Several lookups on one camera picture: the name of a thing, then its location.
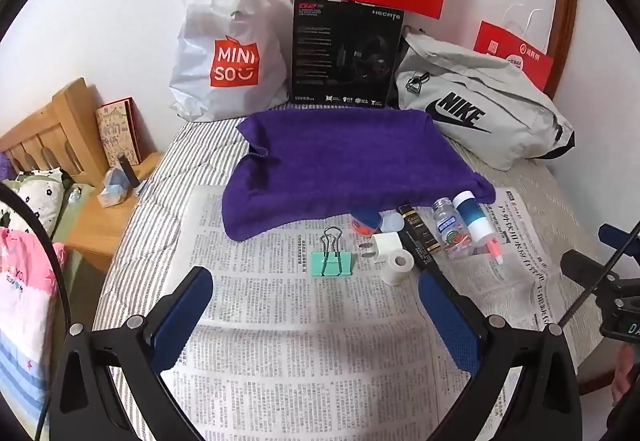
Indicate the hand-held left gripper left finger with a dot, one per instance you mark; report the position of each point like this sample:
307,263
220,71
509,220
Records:
181,316

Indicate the blue white tube bottle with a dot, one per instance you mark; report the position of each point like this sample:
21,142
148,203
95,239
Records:
472,216

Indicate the purple towel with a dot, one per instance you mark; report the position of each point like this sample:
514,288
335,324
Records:
350,156

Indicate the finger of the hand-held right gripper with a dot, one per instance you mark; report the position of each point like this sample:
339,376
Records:
585,267
617,233

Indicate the small blue-capped pink bottle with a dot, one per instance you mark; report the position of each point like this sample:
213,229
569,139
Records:
362,223

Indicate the white plastic shopping bag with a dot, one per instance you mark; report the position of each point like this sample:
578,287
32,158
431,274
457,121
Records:
230,21

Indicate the wooden headboard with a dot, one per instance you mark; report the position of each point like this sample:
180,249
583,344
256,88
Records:
65,121

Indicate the red paper bag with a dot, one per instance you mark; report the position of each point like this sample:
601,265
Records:
500,46

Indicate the pink pen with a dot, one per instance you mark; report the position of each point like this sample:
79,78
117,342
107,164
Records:
492,248

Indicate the wooden nightstand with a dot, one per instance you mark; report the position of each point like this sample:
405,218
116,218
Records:
100,226

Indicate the pink printed blanket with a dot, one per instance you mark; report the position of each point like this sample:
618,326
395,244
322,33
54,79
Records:
25,281

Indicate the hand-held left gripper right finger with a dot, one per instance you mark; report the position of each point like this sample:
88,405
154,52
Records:
450,321

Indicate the blue tissue packet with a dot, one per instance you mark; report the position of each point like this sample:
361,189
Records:
112,186

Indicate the patterned notebook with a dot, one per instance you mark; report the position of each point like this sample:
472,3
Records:
117,131

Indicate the person's right hand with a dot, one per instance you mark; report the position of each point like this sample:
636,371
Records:
627,371

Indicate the clear plastic bottle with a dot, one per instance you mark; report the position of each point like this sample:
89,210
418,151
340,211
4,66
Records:
452,231

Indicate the black cylinder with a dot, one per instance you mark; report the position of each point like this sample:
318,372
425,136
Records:
129,173

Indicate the grey sports bag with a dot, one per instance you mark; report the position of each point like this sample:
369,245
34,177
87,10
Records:
500,86

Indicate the black headphone box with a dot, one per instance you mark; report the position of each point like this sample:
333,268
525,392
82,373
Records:
340,51

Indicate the green binder clip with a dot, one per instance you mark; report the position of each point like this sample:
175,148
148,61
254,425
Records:
332,263

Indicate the translucent pale blue cap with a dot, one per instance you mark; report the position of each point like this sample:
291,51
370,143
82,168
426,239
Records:
392,223

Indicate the white tape roll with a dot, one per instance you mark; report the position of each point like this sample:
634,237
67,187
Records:
400,268

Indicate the newspaper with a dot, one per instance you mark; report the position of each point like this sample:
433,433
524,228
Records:
300,321

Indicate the white flower-print pillow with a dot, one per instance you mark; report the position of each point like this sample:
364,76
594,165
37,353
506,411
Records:
35,196

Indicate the black gold lighter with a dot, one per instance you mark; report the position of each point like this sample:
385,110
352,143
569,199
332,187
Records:
420,236

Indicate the brown wooden curved frame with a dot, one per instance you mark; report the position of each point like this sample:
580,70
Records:
567,21

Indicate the white charger plug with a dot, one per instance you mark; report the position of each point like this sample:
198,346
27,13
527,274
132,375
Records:
387,243

